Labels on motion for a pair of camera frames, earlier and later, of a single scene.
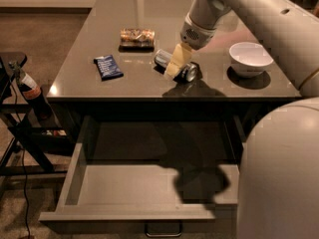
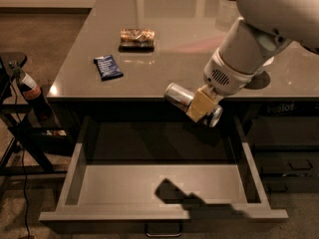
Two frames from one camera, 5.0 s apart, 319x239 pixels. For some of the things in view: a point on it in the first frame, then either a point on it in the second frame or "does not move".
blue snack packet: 108,68 does not move
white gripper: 196,36 -> 226,74
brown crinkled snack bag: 136,40 does not move
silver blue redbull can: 187,73 -> 180,97
